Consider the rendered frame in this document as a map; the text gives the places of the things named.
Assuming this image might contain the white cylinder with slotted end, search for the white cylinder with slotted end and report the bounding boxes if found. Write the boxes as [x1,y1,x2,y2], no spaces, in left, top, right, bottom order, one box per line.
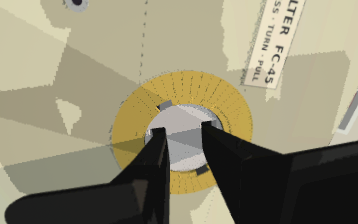
[145,100,222,172]

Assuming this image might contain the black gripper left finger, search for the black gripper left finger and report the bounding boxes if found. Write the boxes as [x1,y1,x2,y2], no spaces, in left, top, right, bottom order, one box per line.
[4,129,170,224]

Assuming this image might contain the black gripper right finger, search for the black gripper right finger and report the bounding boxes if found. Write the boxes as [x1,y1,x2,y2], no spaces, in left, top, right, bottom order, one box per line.
[201,123,358,224]

